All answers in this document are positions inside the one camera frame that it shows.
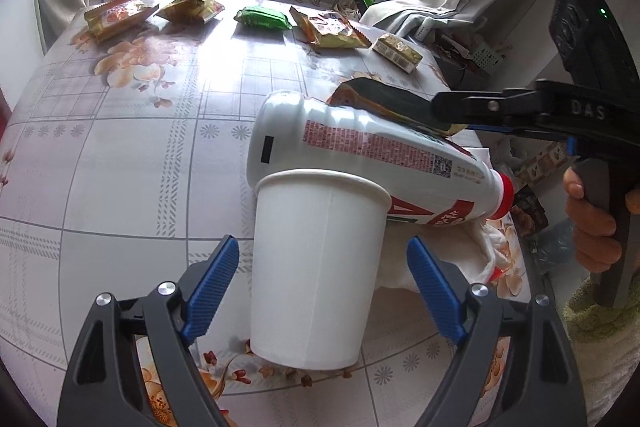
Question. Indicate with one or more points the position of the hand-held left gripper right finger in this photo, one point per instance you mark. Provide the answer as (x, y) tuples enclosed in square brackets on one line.
[(435, 292)]

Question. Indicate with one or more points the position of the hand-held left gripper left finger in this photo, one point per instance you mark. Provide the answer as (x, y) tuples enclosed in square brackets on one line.
[(212, 287)]

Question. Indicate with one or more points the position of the orange red snack packet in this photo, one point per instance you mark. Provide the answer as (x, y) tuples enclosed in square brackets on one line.
[(115, 14)]

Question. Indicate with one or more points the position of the white perforated box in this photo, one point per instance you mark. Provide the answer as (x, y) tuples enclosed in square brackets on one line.
[(489, 57)]

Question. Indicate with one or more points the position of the floral plastic tablecloth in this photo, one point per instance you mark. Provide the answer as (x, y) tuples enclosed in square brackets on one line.
[(125, 157)]

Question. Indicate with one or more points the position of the person's right forearm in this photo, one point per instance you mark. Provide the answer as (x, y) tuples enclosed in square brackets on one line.
[(600, 347)]

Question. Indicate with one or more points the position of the grey blue plastic bag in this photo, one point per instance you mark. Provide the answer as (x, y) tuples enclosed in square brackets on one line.
[(552, 247)]

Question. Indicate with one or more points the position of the brown black snack bag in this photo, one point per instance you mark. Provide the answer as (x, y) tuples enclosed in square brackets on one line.
[(380, 99)]

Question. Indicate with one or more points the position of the gold snack packet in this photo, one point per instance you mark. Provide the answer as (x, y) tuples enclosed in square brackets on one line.
[(190, 9)]

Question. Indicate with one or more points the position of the white bottle with red cap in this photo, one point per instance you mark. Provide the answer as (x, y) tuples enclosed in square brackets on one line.
[(350, 132)]

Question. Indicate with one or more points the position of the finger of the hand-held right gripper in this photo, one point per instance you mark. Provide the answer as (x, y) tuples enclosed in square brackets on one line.
[(500, 130), (480, 109)]

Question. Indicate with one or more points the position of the small green snack packet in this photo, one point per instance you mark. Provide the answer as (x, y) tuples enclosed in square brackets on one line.
[(262, 18)]

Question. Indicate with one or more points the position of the white paper cup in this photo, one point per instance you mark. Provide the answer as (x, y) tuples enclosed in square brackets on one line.
[(310, 267)]

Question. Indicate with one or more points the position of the person's right hand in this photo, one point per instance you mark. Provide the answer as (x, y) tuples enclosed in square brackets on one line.
[(590, 227)]

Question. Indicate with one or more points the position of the dark food package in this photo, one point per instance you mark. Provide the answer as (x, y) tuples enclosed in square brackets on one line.
[(531, 209)]

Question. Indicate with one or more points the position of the patterned flat box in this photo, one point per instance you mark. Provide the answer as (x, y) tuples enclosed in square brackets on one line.
[(547, 163)]

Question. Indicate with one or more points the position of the orange striped snack packet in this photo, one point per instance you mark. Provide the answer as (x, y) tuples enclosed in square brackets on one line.
[(330, 29)]

